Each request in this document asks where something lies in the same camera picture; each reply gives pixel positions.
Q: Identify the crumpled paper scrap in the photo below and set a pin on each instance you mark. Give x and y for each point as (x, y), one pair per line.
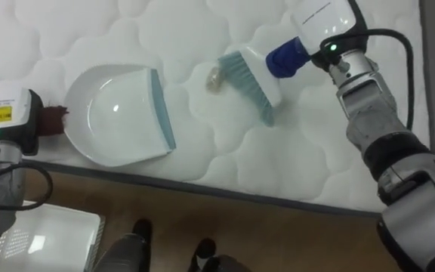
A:
(214, 80)

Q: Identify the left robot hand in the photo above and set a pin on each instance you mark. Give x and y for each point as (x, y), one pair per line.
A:
(2, 113)

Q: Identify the white plastic basket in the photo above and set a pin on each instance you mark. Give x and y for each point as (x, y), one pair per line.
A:
(40, 242)

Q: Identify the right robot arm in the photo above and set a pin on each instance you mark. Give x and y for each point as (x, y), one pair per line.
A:
(395, 158)

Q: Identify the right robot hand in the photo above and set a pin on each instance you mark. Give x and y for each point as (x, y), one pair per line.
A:
(325, 22)

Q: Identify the white quilted mattress bed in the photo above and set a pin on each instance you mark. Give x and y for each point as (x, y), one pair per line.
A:
(202, 75)

